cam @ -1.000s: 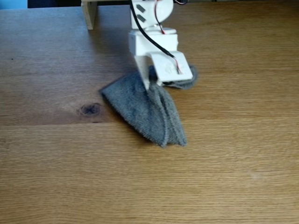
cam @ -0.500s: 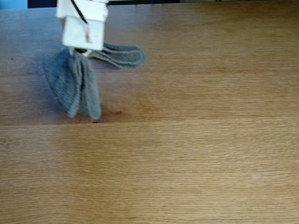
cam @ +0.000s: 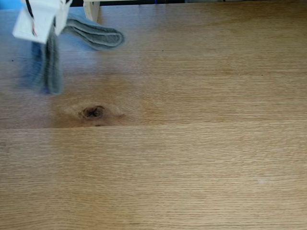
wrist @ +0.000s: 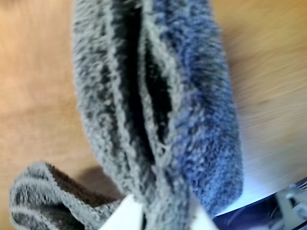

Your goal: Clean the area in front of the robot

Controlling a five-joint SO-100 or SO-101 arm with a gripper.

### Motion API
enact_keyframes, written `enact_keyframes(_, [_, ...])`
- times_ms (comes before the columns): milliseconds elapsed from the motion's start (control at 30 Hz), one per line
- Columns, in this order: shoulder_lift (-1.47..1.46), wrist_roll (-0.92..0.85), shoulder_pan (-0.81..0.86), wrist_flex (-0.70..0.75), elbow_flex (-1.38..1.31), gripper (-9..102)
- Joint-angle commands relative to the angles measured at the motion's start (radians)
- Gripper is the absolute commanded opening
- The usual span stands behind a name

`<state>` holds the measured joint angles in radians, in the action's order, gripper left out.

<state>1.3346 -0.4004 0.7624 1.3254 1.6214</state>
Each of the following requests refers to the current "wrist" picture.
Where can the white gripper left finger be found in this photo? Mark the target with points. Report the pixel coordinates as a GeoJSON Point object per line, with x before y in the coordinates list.
{"type": "Point", "coordinates": [124, 215]}

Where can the grey microfibre cloth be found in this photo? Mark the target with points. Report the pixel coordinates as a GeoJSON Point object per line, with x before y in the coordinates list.
{"type": "Point", "coordinates": [192, 119]}

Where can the white plastic object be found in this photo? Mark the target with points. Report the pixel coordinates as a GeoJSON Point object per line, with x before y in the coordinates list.
{"type": "Point", "coordinates": [287, 206]}

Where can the dark blue object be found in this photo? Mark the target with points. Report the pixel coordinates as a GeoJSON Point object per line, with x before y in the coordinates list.
{"type": "Point", "coordinates": [244, 215]}

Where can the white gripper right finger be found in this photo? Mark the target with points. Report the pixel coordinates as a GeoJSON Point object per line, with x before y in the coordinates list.
{"type": "Point", "coordinates": [204, 220]}

